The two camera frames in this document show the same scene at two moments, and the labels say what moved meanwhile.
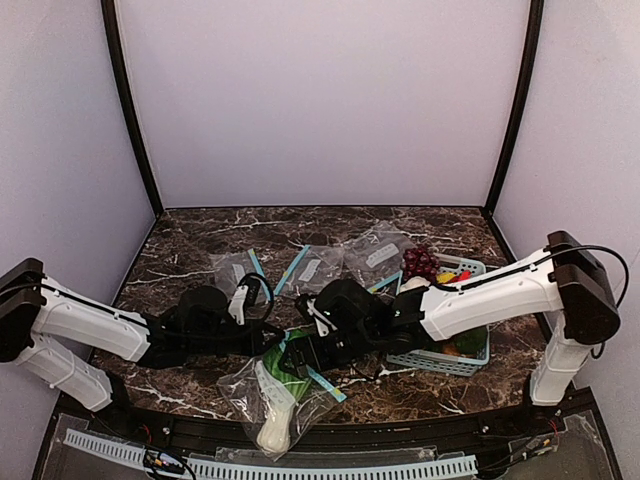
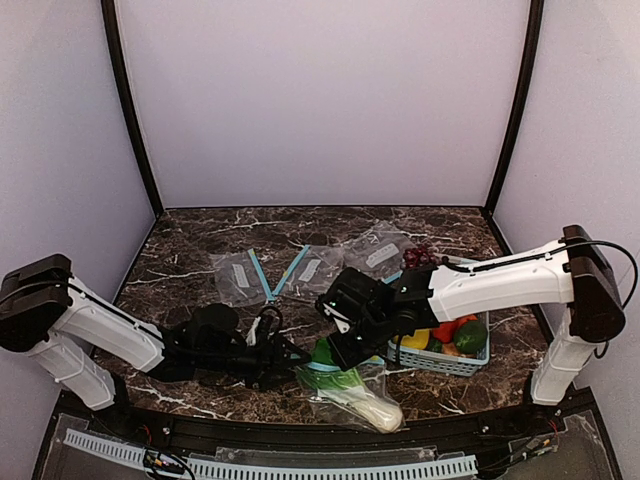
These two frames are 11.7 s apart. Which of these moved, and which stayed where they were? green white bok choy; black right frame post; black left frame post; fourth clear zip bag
Moved: green white bok choy
Stayed: black left frame post; fourth clear zip bag; black right frame post
